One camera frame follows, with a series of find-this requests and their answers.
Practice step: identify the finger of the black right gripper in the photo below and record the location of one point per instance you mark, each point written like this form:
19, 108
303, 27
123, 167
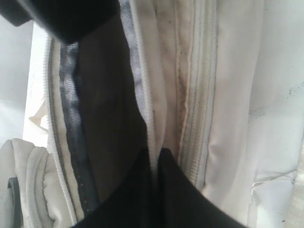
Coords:
67, 20

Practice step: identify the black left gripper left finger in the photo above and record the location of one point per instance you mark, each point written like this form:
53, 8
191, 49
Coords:
130, 205

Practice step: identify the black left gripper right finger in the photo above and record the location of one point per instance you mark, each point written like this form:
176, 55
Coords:
181, 204

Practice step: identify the white fabric duffel bag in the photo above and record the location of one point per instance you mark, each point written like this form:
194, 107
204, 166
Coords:
220, 83

